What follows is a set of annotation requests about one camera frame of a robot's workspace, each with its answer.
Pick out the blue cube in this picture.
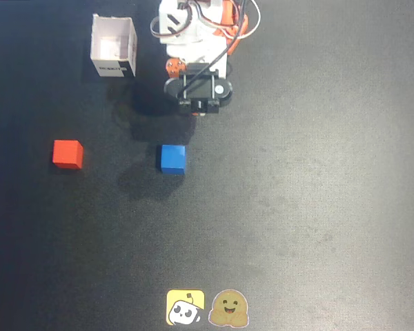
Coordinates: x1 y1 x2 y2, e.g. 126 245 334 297
159 144 187 175

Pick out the brown hugging face sticker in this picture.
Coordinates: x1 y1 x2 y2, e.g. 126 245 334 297
208 288 250 328

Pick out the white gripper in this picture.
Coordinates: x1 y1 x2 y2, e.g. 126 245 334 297
166 37 229 80

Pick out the white cable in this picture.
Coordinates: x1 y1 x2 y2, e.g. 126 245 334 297
227 0 262 41

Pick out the black cable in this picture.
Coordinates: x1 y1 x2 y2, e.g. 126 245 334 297
179 0 249 96

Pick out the grey looped cable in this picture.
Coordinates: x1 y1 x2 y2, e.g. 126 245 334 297
150 14 181 39

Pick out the white open cardboard box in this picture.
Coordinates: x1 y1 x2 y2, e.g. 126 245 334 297
89 13 139 78

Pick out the yellow robot sticker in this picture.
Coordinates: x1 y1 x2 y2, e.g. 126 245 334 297
165 289 206 326

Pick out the red cube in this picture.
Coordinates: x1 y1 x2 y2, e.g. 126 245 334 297
52 139 85 170

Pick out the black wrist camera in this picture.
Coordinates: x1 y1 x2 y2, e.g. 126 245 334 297
163 63 235 117

